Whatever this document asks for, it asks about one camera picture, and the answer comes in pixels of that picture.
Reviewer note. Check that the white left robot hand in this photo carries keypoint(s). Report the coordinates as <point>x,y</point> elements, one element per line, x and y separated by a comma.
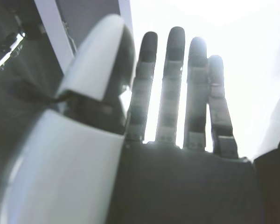
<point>177,182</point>

